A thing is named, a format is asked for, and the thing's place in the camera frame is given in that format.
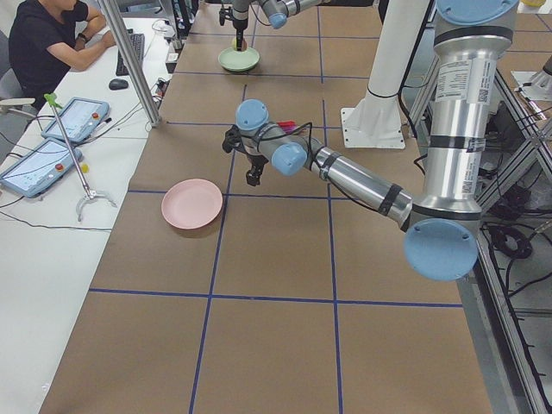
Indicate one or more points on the reacher grabber tool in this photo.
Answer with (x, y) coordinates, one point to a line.
(91, 196)

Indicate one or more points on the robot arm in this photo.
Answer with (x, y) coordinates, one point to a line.
(276, 12)
(441, 223)

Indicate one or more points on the grey aluminium post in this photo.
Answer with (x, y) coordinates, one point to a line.
(121, 36)

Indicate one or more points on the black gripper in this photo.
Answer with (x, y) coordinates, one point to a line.
(257, 163)
(240, 21)

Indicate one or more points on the seated person black shirt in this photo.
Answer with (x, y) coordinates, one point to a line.
(50, 38)

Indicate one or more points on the far teach pendant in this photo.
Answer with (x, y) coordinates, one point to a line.
(80, 117)

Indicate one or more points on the pink plate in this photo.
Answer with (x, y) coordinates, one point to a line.
(192, 204)

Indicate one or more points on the peach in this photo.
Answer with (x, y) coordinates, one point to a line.
(239, 45)

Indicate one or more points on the black camera bracket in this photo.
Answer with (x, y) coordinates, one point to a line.
(232, 140)

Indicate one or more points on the black computer mouse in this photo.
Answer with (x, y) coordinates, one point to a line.
(117, 84)

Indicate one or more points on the near teach pendant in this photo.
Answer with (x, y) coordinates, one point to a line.
(35, 172)

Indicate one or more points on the green plate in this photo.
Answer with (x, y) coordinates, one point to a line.
(236, 61)

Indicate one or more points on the white camera stand base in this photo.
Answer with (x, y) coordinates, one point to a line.
(375, 122)

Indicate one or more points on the teach pendant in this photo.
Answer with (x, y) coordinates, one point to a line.
(80, 117)
(35, 172)

